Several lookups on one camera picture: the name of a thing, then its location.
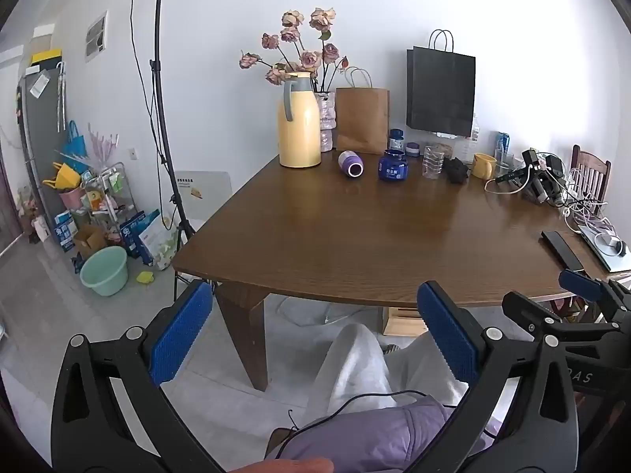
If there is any brown paper bag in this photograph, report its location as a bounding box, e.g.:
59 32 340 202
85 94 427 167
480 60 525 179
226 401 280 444
335 68 390 156

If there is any grey refrigerator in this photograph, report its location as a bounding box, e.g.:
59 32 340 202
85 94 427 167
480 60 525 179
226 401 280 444
19 61 70 242

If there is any purple white bottle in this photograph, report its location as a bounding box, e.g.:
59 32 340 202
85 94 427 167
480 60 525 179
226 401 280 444
338 150 365 178

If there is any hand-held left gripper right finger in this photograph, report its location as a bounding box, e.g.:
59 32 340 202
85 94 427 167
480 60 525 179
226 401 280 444
416 280 580 473

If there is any yellow thermos jug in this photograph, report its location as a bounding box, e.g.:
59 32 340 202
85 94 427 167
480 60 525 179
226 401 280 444
277 71 323 169

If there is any black paper bag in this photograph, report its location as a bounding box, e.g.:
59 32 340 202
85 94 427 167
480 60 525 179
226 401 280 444
405 29 477 138

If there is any ribbed clear vase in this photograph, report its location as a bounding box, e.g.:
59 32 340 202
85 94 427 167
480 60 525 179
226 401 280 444
315 91 338 153

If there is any silver laptop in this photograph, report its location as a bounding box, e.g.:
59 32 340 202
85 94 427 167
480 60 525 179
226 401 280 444
578 224 631 274

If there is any blue tote bag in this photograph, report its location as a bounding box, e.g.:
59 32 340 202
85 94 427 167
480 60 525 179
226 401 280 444
63 119 88 162

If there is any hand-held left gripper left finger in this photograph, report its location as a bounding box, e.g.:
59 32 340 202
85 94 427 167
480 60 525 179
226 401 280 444
50 279 224 473

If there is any yellow mug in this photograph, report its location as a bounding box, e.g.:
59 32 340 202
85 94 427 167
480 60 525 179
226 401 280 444
472 153 498 180

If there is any dried pink roses bouquet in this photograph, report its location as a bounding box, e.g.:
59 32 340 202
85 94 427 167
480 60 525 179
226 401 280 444
239 7 350 94

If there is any ribbed clear glass tumbler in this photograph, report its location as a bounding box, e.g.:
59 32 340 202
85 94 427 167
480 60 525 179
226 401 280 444
422 145 446 179

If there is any black cable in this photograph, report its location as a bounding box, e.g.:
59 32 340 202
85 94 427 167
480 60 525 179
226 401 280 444
274 389 457 459

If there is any black light stand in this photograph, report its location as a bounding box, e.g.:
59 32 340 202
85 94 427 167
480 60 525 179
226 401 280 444
149 0 195 257

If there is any blue glass jar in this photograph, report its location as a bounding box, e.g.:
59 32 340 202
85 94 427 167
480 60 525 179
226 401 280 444
378 149 410 181

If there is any light wooden box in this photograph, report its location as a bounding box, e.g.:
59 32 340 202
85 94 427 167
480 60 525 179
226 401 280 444
382 307 429 338

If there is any white and green printed bag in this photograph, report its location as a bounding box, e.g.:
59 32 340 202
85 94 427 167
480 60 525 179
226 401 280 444
138 214 179 271

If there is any cardboard box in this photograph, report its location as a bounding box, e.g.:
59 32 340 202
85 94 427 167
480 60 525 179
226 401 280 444
73 225 108 260

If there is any wooden chair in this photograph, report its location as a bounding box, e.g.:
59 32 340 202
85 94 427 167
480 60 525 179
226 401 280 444
570 144 612 204

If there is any person's purple jacket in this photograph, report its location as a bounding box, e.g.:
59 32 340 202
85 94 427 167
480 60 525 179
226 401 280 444
275 395 494 473

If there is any tangle of white cables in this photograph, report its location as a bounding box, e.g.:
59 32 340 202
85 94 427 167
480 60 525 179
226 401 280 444
559 168 617 235

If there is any person's grey trouser leg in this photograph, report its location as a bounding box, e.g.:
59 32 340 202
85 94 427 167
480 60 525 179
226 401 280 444
304 324 395 422
385 332 469 407

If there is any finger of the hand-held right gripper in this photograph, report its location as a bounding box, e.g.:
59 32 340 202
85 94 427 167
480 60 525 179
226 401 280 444
502 291 622 337
558 268 631 312

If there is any green plastic basin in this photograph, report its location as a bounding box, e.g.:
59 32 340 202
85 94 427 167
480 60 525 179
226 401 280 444
79 246 129 297

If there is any person's left hand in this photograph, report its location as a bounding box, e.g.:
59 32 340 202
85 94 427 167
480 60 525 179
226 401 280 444
231 457 336 473

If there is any pile of black chargers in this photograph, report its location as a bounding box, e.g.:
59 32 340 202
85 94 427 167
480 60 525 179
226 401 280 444
494 148 568 206

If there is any wooden table leg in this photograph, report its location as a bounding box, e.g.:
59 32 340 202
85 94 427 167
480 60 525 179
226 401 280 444
215 283 269 391

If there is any black crumpled cloth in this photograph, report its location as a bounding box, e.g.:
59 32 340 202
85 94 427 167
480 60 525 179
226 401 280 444
444 157 470 185

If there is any black phone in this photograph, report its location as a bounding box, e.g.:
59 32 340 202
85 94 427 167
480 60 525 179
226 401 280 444
541 230 586 275

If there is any metal wire rack cart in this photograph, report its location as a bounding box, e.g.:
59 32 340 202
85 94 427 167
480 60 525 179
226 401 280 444
81 162 139 247

